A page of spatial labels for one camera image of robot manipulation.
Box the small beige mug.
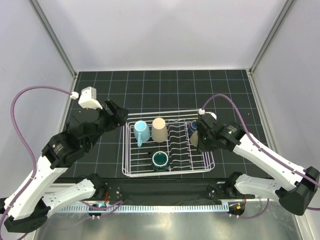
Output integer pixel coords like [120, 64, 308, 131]
[190, 130, 199, 148]

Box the small speckled blue cup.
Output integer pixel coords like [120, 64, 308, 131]
[188, 120, 198, 132]

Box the blue mug cream inside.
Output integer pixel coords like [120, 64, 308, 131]
[133, 120, 151, 148]

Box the beige paper cup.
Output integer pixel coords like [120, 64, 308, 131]
[151, 117, 168, 143]

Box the dark green mug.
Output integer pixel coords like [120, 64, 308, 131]
[148, 151, 171, 172]

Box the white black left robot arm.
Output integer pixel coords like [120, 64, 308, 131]
[0, 99, 129, 234]

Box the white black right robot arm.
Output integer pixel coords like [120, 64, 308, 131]
[195, 112, 320, 216]

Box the black grid mat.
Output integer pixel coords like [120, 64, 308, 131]
[62, 69, 270, 179]

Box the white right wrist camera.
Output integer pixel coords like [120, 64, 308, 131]
[198, 108, 217, 120]

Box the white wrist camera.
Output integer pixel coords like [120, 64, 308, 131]
[69, 86, 103, 110]
[198, 108, 217, 120]

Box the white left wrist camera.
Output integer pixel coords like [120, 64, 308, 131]
[69, 86, 103, 110]

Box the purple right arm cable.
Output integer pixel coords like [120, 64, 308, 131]
[199, 94, 320, 220]

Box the white wire dish rack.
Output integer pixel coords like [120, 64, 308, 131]
[122, 109, 216, 178]

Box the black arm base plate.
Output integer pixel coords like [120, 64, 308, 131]
[72, 177, 256, 201]

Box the perforated metal cable duct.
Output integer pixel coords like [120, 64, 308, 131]
[59, 202, 229, 214]

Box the aluminium frame post left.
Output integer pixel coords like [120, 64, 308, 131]
[28, 0, 77, 78]

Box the aluminium frame post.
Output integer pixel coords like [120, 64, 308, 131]
[248, 0, 296, 75]
[28, 0, 77, 78]

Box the aluminium frame post right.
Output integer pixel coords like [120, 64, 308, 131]
[248, 0, 296, 75]

